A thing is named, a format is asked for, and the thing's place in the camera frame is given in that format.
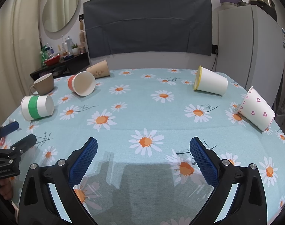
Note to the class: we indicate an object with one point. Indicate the pink hearts white paper cup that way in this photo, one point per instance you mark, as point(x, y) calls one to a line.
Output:
point(256, 109)

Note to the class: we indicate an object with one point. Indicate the white spray bottle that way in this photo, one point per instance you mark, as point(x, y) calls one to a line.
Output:
point(69, 44)

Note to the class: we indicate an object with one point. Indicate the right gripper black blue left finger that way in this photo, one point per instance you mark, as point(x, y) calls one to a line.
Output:
point(37, 205)

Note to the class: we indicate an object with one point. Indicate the orange white paper cup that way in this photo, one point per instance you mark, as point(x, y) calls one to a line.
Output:
point(82, 84)

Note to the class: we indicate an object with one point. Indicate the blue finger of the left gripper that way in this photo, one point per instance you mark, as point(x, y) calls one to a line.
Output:
point(7, 129)

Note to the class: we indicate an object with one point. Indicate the small potted plant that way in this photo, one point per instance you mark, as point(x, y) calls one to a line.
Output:
point(75, 50)

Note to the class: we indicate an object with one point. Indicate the oval wall mirror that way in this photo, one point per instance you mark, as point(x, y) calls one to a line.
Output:
point(57, 14)

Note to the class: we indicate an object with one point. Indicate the dark cloth covered television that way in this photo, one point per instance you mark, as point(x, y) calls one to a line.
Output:
point(127, 26)

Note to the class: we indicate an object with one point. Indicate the green stripe white paper cup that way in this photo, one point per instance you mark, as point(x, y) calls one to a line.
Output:
point(37, 107)

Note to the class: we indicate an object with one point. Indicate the yellow rim white paper cup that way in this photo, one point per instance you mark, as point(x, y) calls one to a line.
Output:
point(209, 81)

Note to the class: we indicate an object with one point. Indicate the daisy print blue tablecloth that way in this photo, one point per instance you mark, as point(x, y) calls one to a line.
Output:
point(143, 121)

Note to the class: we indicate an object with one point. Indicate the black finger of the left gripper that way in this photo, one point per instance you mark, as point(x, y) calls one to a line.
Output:
point(18, 148)

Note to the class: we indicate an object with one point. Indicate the dark side cabinet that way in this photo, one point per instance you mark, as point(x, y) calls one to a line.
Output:
point(65, 68)

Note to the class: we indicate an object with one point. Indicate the beige ceramic mug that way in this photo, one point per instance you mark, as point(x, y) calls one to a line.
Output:
point(43, 85)

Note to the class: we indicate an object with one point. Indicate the red bowl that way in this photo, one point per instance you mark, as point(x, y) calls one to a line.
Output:
point(53, 60)

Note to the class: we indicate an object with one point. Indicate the beige curtain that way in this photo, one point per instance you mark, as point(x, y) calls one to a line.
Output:
point(19, 52)

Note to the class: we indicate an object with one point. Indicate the brown kraft paper cup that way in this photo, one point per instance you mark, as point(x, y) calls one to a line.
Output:
point(99, 70)

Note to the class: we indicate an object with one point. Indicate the white refrigerator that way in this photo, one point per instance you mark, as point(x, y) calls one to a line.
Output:
point(251, 50)

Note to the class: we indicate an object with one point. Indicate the person's hand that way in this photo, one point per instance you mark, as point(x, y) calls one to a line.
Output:
point(6, 189)

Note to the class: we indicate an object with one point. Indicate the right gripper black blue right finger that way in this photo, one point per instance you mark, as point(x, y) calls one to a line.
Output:
point(249, 204)

